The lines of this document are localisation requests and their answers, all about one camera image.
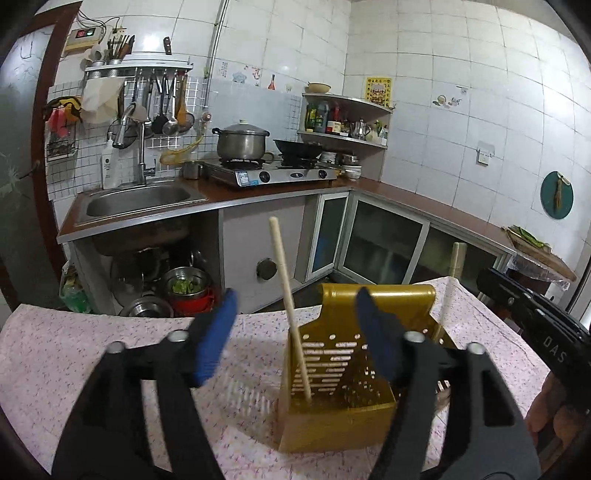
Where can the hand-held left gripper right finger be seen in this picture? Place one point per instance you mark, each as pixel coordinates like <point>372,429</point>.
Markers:
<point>376,332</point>

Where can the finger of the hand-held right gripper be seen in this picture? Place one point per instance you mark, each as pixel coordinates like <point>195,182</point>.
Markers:
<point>531,314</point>

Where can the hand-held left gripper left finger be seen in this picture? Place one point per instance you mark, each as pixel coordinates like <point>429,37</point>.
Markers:
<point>217,337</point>

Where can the wooden chopstick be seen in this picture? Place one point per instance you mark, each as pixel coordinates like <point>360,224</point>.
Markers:
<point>456,261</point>
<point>288,295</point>

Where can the gold plastic utensil holder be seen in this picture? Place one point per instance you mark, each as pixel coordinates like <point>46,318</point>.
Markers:
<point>332,429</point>

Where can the person's right hand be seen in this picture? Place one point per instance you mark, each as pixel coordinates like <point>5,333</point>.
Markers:
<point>572,424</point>

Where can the red basin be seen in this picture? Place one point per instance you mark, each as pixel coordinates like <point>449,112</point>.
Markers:
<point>194,304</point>

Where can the wooden cutting board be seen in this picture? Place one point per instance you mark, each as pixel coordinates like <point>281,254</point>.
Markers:
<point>549,261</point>

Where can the steel bowl with greens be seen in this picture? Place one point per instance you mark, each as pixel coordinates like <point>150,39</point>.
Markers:
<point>187,284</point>

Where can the empty steel bowl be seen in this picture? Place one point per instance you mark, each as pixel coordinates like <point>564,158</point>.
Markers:
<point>145,308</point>

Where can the green vegetables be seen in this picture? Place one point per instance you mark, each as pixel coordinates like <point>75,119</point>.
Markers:
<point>526,234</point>

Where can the kitchen counter cabinet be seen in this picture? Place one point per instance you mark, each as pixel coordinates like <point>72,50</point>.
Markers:
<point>240,244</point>

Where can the glass pot lid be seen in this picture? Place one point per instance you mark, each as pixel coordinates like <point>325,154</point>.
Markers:
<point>131,277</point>

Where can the round green cutting board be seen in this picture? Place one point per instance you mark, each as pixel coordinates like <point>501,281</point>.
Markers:
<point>547,196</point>

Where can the brown hanging tool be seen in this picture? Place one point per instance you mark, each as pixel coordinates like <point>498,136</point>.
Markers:
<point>558,191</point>

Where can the green plastic bottle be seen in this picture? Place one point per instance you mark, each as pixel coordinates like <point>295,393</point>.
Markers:
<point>76,295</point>

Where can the pink floral tablecloth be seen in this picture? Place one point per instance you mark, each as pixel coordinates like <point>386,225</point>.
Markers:
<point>69,350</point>

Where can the stainless steel sink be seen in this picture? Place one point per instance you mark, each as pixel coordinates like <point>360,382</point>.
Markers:
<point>138,203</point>

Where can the stack of bowls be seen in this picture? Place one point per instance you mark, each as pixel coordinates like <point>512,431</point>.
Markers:
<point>351,168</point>

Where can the steel gas stove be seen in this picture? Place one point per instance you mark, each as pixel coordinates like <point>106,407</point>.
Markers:
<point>277,175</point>

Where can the steel pot with lid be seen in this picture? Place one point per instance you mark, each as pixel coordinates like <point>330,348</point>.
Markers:
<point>240,145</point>

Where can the metal faucet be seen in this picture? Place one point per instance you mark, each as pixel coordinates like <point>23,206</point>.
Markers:
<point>141,157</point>

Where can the black wok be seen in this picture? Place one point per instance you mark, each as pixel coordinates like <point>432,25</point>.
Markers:
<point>298,148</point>

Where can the white soap bottle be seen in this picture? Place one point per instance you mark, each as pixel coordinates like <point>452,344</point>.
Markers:
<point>111,166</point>

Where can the metal kettle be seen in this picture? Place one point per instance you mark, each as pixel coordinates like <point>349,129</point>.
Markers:
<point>359,130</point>

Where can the red label sauce bottle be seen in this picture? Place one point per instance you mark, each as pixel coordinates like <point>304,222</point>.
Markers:
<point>334,121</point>

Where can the dark sauce bottle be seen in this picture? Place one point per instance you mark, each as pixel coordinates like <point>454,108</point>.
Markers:
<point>324,117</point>

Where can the black ladle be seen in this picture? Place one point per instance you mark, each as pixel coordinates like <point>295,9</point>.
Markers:
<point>159,122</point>

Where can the grey corner shelf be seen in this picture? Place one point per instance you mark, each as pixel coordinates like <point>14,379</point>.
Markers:
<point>369,108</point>

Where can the green oil bottle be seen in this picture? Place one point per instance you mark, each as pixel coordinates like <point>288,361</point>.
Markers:
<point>311,117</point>

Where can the wooden spatula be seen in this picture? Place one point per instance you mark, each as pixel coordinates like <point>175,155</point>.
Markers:
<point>183,108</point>

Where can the cream bowl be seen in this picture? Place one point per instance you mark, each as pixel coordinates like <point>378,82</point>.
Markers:
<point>317,87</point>

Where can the frosted glass door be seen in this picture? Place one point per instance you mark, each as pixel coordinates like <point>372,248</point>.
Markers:
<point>23,161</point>

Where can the white hanging cloth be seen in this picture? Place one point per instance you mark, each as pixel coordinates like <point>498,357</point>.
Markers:
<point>102,99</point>

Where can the red and yellow bags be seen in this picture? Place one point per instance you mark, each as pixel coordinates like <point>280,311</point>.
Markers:
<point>64,113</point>

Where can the metal cutlery cup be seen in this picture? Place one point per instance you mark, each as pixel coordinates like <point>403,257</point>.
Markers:
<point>114,60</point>

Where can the white wall socket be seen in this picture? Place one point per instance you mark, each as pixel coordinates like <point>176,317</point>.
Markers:
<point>485,155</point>

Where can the yellow wall poster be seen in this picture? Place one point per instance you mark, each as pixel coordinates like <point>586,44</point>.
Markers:
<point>378,90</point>

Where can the white wall utensil rack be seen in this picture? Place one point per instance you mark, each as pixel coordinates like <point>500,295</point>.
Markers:
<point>138,67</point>

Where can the white wall pipe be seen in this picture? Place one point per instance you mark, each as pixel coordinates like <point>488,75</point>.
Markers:
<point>217,37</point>

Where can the beige wall control box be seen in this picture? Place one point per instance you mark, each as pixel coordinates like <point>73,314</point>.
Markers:
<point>85,38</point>

